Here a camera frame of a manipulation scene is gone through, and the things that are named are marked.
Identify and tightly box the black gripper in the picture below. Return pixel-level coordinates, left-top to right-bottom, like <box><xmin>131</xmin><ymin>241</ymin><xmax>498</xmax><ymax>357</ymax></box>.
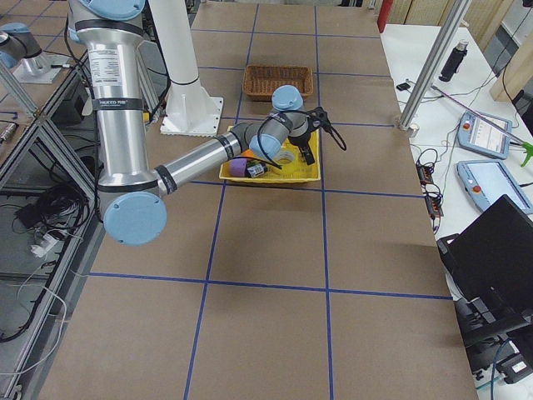
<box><xmin>288</xmin><ymin>121</ymin><xmax>315</xmax><ymax>164</ymax></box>

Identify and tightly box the yellow clear tape roll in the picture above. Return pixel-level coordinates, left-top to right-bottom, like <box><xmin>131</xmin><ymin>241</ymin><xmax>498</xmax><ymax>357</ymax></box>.
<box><xmin>269</xmin><ymin>150</ymin><xmax>297</xmax><ymax>176</ymax></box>

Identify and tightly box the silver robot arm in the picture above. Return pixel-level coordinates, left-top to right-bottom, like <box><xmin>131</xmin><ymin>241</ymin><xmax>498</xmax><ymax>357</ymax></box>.
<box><xmin>1</xmin><ymin>22</ymin><xmax>42</xmax><ymax>68</ymax></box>
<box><xmin>68</xmin><ymin>1</ymin><xmax>314</xmax><ymax>246</ymax></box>

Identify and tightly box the yellow woven basket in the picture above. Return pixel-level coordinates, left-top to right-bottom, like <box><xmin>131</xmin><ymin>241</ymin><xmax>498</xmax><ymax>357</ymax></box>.
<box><xmin>219</xmin><ymin>130</ymin><xmax>321</xmax><ymax>184</ymax></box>

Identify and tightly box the brown wicker basket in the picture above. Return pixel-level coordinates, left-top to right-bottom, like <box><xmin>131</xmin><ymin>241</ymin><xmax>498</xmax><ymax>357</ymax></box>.
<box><xmin>242</xmin><ymin>65</ymin><xmax>314</xmax><ymax>102</ymax></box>

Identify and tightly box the small clear bottle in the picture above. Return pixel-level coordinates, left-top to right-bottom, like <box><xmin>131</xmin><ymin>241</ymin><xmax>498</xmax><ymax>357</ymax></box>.
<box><xmin>246</xmin><ymin>162</ymin><xmax>268</xmax><ymax>178</ymax></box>

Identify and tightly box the orange toy carrot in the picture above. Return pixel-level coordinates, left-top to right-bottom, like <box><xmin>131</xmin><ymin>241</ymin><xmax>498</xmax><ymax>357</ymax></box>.
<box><xmin>241</xmin><ymin>149</ymin><xmax>255</xmax><ymax>158</ymax></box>

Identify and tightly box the purple foam block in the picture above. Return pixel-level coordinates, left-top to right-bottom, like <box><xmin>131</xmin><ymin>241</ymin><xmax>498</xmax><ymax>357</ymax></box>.
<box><xmin>229</xmin><ymin>157</ymin><xmax>247</xmax><ymax>178</ymax></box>

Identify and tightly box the small black dongle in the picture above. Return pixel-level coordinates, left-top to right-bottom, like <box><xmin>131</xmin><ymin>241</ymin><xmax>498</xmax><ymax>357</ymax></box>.
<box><xmin>396</xmin><ymin>82</ymin><xmax>411</xmax><ymax>91</ymax></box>

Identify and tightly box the blue teach pendant far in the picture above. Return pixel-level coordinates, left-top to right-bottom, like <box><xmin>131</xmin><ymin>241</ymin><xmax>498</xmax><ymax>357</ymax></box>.
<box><xmin>457</xmin><ymin>112</ymin><xmax>511</xmax><ymax>160</ymax></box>

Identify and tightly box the blue teach pendant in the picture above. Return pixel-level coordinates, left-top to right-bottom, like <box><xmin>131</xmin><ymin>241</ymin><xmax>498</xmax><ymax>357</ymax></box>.
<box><xmin>456</xmin><ymin>160</ymin><xmax>532</xmax><ymax>215</ymax></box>
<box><xmin>457</xmin><ymin>112</ymin><xmax>511</xmax><ymax>160</ymax></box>

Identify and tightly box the blue teach pendant near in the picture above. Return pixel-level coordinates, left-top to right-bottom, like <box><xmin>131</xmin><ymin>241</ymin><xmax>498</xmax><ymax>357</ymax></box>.
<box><xmin>456</xmin><ymin>160</ymin><xmax>532</xmax><ymax>215</ymax></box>

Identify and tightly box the black water bottle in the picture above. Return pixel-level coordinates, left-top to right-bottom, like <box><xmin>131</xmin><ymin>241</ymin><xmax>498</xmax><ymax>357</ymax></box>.
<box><xmin>438</xmin><ymin>40</ymin><xmax>468</xmax><ymax>82</ymax></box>

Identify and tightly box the black laptop computer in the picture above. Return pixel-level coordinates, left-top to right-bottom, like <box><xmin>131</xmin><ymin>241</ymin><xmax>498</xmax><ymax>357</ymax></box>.
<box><xmin>436</xmin><ymin>194</ymin><xmax>533</xmax><ymax>305</ymax></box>

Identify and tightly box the green tipped grabber stick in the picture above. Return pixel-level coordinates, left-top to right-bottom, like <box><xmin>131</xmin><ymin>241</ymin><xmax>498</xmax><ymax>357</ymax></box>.
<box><xmin>431</xmin><ymin>85</ymin><xmax>533</xmax><ymax>168</ymax></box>

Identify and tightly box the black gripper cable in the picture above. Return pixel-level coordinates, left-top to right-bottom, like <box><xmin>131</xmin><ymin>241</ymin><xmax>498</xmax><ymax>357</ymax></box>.
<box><xmin>257</xmin><ymin>106</ymin><xmax>348</xmax><ymax>170</ymax></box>

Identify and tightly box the aluminium frame post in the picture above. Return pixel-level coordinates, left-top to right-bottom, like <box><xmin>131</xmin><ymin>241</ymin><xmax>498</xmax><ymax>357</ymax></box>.
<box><xmin>396</xmin><ymin>0</ymin><xmax>471</xmax><ymax>131</ymax></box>

